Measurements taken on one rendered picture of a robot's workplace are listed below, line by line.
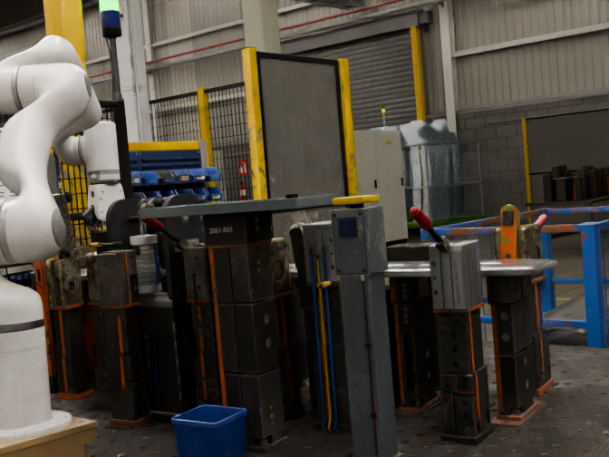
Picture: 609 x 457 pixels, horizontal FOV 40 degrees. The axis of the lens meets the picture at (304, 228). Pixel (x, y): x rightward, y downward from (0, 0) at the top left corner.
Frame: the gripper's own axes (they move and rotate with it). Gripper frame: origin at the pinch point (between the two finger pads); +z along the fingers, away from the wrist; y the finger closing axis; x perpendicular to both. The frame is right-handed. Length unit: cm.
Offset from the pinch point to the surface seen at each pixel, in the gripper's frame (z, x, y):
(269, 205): -6, -82, -41
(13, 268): 6.3, 32.5, -6.5
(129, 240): -0.5, -28.8, -21.5
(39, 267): 5.2, 9.7, -15.8
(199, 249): 2, -52, -24
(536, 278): 14, -109, 18
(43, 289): 11.1, 8.9, -15.7
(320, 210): 1, 115, 291
